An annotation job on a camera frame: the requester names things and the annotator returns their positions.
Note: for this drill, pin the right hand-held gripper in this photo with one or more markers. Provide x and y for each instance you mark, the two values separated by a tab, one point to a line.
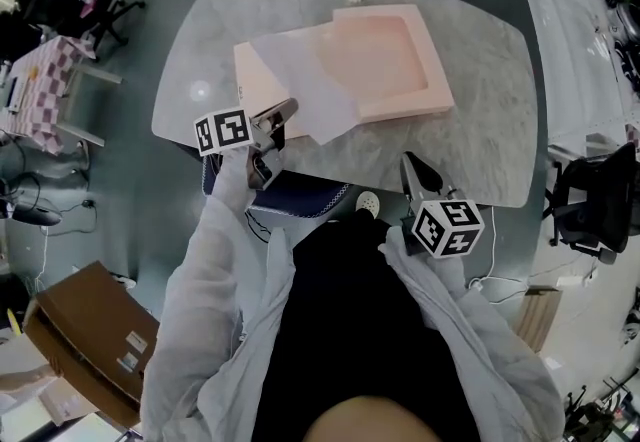
445	230

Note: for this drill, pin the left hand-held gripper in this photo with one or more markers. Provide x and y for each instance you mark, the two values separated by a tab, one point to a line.
225	132

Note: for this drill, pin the white sheet of paper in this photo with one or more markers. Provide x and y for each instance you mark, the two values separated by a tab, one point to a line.
320	85

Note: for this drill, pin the person's right forearm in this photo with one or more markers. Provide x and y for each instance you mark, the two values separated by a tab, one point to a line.
435	275

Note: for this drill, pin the person's left forearm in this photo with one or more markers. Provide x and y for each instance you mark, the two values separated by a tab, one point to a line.
220	240

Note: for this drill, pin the pink box lid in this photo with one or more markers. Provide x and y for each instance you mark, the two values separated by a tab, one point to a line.
255	85

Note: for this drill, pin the person's white shoe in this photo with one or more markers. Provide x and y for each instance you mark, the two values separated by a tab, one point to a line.
368	202

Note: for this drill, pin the blue seat cushion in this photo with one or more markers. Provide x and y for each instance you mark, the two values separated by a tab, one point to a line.
300	192

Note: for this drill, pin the pink box tray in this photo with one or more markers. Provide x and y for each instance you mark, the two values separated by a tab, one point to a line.
385	65

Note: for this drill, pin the person's black garment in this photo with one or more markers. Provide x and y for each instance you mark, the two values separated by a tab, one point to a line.
360	320

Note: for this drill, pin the black mesh office chair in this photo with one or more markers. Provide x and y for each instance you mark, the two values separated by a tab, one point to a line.
597	200

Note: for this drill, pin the wooden board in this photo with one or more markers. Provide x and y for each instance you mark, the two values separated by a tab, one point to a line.
540	317

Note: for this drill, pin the white cluttered table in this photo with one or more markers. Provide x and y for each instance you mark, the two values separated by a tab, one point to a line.
570	40

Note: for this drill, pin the checkered tablecloth table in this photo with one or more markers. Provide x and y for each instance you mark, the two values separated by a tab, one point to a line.
47	80

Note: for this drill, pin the brown cardboard box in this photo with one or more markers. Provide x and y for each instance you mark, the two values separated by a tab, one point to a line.
95	335

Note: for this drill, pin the white foam box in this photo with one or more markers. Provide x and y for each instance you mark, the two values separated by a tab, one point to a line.
35	400

